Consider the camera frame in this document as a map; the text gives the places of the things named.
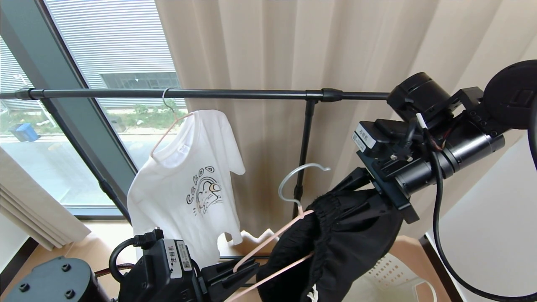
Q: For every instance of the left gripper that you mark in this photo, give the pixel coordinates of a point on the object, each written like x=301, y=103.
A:
x=202, y=285

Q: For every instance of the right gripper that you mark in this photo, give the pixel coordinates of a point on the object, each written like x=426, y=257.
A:
x=419, y=178

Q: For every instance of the pink clothes hanger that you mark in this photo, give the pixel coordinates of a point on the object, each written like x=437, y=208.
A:
x=170, y=132
x=268, y=243

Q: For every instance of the black shorts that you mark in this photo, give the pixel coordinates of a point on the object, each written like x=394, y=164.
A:
x=344, y=243

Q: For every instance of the white printed T-shirt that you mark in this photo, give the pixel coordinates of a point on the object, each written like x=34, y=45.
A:
x=180, y=167

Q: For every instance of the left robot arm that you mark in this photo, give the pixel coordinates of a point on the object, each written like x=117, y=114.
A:
x=50, y=281

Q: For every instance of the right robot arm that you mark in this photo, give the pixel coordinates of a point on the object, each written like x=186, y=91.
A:
x=419, y=96

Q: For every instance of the white laundry basket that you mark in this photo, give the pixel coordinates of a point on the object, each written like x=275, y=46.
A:
x=390, y=277

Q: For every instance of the black clothes rack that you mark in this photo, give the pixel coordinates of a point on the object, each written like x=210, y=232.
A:
x=230, y=94

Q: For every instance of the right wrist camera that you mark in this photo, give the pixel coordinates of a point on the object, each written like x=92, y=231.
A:
x=386, y=134

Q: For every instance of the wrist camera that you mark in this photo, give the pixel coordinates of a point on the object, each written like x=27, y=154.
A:
x=155, y=277
x=386, y=134

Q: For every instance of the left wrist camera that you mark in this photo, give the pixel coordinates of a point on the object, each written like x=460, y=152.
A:
x=155, y=277

